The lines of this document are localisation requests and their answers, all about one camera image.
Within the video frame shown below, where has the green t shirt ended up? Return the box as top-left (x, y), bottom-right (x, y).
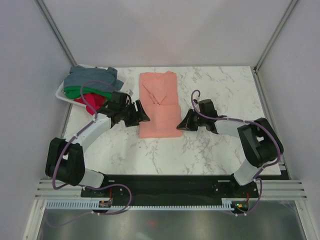
top-left (63, 86), bottom-right (112, 99)

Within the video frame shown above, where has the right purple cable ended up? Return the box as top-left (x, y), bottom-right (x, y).
top-left (190, 89), bottom-right (282, 218)

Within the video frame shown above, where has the right aluminium frame post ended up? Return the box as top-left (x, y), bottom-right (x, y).
top-left (252, 0), bottom-right (300, 75)

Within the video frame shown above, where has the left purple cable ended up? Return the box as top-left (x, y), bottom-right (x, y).
top-left (51, 80), bottom-right (133, 227)

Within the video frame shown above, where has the salmon pink t shirt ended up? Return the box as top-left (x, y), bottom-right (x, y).
top-left (139, 71), bottom-right (182, 139)

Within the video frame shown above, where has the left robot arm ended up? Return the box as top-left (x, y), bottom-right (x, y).
top-left (45, 91), bottom-right (150, 197)

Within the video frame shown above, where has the white slotted cable duct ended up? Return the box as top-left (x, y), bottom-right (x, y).
top-left (45, 198), bottom-right (234, 211)

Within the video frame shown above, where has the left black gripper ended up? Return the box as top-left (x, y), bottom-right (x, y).
top-left (119, 99), bottom-right (150, 128)

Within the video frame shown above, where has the grey blue t shirt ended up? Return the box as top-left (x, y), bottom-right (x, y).
top-left (63, 65), bottom-right (124, 92)

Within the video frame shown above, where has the left aluminium frame post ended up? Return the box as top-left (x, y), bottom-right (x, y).
top-left (34, 0), bottom-right (77, 67)

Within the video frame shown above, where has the red t shirt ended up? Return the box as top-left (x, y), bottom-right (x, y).
top-left (74, 93), bottom-right (106, 116)

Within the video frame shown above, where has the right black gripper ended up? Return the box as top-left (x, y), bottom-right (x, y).
top-left (176, 108), bottom-right (207, 132)

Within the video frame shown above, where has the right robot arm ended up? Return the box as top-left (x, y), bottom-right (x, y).
top-left (176, 99), bottom-right (284, 197)

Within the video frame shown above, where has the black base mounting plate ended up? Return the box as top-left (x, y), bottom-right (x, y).
top-left (81, 175), bottom-right (259, 206)

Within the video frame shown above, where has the aluminium frame post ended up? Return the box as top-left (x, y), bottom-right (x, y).
top-left (34, 0), bottom-right (77, 67)
top-left (252, 0), bottom-right (300, 75)

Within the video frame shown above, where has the purple cable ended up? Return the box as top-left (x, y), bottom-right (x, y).
top-left (190, 89), bottom-right (282, 218)
top-left (51, 80), bottom-right (133, 227)

